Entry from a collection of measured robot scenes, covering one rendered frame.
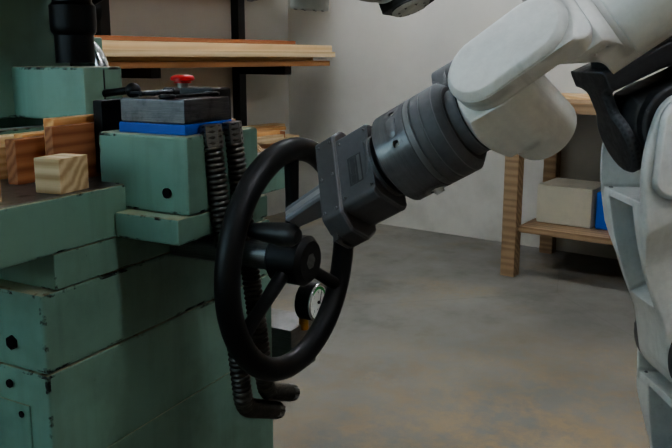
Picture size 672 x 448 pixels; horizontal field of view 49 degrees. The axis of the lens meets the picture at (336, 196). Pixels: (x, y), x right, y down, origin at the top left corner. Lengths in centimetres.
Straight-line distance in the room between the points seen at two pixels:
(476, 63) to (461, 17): 378
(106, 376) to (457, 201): 368
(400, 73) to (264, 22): 96
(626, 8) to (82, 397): 69
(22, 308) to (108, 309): 10
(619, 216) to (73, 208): 79
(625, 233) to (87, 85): 81
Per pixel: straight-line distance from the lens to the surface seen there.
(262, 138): 416
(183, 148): 84
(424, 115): 65
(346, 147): 72
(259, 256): 89
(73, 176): 87
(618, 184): 123
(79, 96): 102
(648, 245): 111
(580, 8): 62
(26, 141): 94
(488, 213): 440
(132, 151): 89
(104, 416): 95
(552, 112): 66
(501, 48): 62
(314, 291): 119
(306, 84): 500
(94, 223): 88
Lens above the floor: 105
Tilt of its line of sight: 11 degrees down
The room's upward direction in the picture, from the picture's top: straight up
